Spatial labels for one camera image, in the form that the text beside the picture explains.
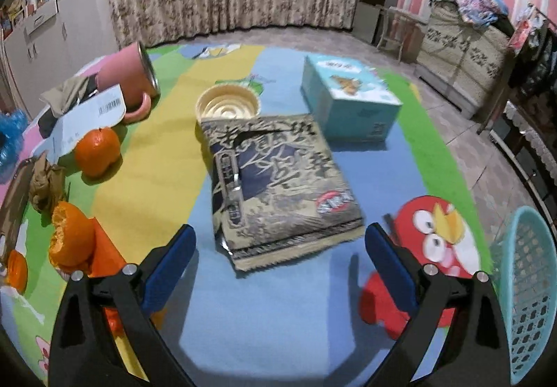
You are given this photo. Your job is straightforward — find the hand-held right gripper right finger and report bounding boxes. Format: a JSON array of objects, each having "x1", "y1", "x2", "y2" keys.
[{"x1": 364, "y1": 222, "x2": 511, "y2": 387}]

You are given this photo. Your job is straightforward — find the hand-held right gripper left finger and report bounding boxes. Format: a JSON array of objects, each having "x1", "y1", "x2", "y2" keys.
[{"x1": 48, "y1": 224, "x2": 197, "y2": 387}]

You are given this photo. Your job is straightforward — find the half-peeled orange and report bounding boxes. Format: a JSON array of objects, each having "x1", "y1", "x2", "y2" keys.
[{"x1": 48, "y1": 201, "x2": 96, "y2": 277}]

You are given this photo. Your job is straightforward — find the dark printed snack bag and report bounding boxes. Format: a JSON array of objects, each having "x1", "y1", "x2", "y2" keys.
[{"x1": 200, "y1": 113, "x2": 366, "y2": 272}]

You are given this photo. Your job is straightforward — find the teal plastic basket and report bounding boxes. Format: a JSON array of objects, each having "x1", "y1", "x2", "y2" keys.
[{"x1": 489, "y1": 206, "x2": 553, "y2": 385}]

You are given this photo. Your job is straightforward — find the white paper label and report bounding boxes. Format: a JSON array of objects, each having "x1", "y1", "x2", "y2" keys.
[{"x1": 32, "y1": 84, "x2": 128, "y2": 165}]

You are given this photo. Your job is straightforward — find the colourful cartoon play mat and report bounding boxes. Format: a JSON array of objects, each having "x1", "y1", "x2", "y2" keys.
[{"x1": 0, "y1": 43, "x2": 494, "y2": 387}]

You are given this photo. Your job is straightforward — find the whole orange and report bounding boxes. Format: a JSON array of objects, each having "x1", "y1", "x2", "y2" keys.
[{"x1": 74, "y1": 126, "x2": 121, "y2": 178}]

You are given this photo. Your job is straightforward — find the orange peel piece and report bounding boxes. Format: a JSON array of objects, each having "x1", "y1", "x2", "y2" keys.
[{"x1": 4, "y1": 250, "x2": 29, "y2": 294}]

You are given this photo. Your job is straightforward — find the brown crumpled wrapper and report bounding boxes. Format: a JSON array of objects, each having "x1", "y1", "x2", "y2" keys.
[{"x1": 28, "y1": 152, "x2": 68, "y2": 214}]

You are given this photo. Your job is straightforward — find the teal tissue box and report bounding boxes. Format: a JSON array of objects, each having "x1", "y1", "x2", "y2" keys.
[{"x1": 301, "y1": 55, "x2": 403, "y2": 141}]

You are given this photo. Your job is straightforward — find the brown phone case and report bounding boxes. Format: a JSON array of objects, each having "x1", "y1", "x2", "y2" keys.
[{"x1": 0, "y1": 158, "x2": 38, "y2": 270}]

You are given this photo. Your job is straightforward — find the cream plastic bowl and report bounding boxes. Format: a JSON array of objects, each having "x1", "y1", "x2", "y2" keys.
[{"x1": 195, "y1": 84, "x2": 261, "y2": 124}]

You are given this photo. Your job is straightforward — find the black pouch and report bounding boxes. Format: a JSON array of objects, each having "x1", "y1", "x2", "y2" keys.
[{"x1": 38, "y1": 78, "x2": 101, "y2": 137}]

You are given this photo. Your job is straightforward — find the table with lace cloth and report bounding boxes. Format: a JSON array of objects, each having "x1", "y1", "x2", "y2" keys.
[{"x1": 492, "y1": 86, "x2": 557, "y2": 214}]

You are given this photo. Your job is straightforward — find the pink mug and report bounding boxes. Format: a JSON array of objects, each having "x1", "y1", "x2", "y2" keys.
[{"x1": 96, "y1": 41, "x2": 162, "y2": 124}]

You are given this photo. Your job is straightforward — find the beige folded cloth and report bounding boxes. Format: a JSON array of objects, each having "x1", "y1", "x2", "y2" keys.
[{"x1": 40, "y1": 76, "x2": 99, "y2": 115}]

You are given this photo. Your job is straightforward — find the blue crumpled plastic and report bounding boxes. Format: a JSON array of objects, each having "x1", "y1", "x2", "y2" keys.
[{"x1": 0, "y1": 110, "x2": 29, "y2": 179}]

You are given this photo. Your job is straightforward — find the floral covered furniture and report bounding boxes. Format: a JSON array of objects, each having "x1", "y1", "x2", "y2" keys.
[{"x1": 415, "y1": 4, "x2": 518, "y2": 118}]

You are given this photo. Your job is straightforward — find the wooden chair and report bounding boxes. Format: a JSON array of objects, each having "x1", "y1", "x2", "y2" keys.
[{"x1": 376, "y1": 6, "x2": 425, "y2": 63}]

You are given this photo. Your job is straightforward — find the white cabinet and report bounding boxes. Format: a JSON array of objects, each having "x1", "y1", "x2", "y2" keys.
[{"x1": 0, "y1": 0, "x2": 120, "y2": 118}]

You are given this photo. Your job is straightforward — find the clothes rack with garments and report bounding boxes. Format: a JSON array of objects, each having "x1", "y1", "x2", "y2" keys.
[{"x1": 507, "y1": 4, "x2": 557, "y2": 87}]

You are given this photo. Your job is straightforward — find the toys on cabinet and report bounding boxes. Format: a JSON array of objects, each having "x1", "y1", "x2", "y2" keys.
[{"x1": 0, "y1": 0, "x2": 27, "y2": 39}]

